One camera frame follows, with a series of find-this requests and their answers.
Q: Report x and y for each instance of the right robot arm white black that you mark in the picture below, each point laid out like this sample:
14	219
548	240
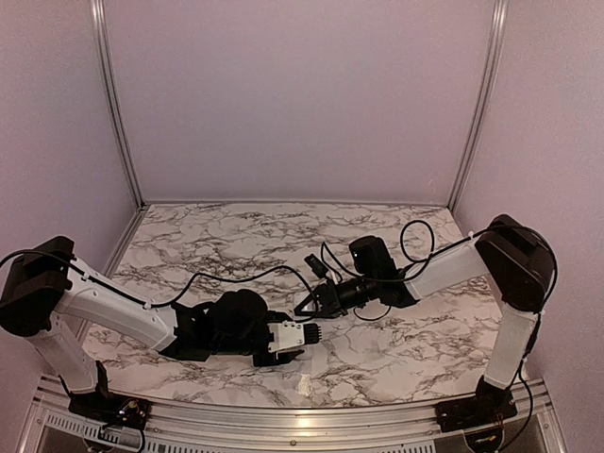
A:
517	258

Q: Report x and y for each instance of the right aluminium frame post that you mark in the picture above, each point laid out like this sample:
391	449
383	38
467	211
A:
485	90

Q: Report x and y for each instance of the left aluminium frame post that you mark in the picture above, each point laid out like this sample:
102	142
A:
101	33

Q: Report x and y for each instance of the aluminium frame post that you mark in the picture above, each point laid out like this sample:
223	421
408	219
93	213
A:
101	33
485	90

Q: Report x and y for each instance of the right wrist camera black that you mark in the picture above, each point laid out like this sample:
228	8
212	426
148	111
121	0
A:
321	269

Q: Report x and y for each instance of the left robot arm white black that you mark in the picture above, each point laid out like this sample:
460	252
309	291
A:
49	282

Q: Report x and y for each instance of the front aluminium rail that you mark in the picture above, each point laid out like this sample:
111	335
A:
175	426

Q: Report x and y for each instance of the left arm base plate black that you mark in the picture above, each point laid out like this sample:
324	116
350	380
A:
114	410

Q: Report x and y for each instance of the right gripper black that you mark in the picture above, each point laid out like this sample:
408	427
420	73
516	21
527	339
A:
329	300

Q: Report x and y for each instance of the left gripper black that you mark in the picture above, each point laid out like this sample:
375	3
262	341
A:
286	358

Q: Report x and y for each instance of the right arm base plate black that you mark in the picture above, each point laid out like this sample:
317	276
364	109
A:
472	412

